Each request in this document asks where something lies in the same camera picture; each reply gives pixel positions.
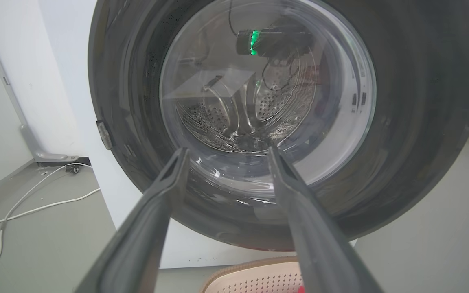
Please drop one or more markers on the pink perforated laundry basket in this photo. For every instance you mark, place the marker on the pink perforated laundry basket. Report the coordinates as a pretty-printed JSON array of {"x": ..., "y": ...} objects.
[{"x": 259, "y": 278}]

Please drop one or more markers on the white washing machine body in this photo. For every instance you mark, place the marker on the white washing machine body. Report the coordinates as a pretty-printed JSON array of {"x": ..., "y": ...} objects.
[{"x": 96, "y": 171}]

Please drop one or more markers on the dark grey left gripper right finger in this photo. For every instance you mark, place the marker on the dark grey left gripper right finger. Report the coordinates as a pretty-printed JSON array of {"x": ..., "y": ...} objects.
[{"x": 316, "y": 236}]

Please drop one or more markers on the white panel with caster foot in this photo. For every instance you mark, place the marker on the white panel with caster foot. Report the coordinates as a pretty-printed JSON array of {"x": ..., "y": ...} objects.
[{"x": 27, "y": 81}]

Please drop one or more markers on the round dark washing machine door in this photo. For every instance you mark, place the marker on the round dark washing machine door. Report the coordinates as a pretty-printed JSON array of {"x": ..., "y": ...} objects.
[{"x": 413, "y": 122}]

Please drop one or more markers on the grey door latch hook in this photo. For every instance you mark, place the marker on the grey door latch hook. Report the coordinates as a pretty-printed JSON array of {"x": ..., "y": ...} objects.
[{"x": 104, "y": 134}]

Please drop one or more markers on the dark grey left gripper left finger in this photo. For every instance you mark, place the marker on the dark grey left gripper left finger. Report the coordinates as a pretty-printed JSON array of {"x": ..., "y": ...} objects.
[{"x": 145, "y": 228}]

